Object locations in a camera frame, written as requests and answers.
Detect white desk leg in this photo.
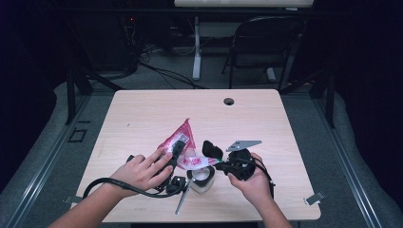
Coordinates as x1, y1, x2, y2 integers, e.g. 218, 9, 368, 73
192, 15, 203, 81

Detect person's left hand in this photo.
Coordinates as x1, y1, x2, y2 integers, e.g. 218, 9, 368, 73
110, 147, 175, 200

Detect white desk top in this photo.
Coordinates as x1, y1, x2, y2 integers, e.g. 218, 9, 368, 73
173, 0, 315, 9

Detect black tape square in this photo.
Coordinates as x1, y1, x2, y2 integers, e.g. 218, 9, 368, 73
67, 126, 88, 143

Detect black metal frame stand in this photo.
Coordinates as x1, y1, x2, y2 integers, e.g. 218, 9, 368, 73
279, 66, 337, 129
64, 66, 125, 125

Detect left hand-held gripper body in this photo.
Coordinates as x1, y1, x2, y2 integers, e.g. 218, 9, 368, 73
163, 175, 193, 216

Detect white desk foot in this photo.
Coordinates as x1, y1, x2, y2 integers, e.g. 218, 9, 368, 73
265, 66, 278, 83

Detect right hand-held gripper black cable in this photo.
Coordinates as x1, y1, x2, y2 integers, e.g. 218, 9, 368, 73
249, 156, 277, 200

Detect black folding chair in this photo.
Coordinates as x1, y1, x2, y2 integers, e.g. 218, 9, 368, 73
221, 15, 306, 91

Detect left hand-held gripper black cable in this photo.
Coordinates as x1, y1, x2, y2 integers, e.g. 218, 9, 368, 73
82, 177, 186, 200

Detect person's right hand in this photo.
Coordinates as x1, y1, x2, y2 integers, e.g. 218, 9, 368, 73
226, 152, 274, 205

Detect hand-held gripper black cable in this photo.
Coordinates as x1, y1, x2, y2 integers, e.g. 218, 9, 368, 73
249, 156, 277, 200
82, 177, 186, 200

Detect pink plastic bag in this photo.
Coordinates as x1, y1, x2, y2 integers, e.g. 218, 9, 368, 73
157, 118, 221, 171

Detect dark computer tower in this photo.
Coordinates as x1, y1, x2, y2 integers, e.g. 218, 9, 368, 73
75, 14, 140, 73

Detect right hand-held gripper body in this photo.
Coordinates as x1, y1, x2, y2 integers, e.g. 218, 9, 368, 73
222, 140, 263, 182

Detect metal floor rail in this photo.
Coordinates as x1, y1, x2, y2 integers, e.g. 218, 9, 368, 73
311, 97, 383, 228
5, 94, 93, 228

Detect grey tape piece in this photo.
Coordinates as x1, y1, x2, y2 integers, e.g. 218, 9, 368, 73
303, 190, 326, 206
63, 195, 84, 205

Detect black floor cables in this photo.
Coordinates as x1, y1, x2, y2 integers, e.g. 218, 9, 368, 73
138, 44, 207, 90

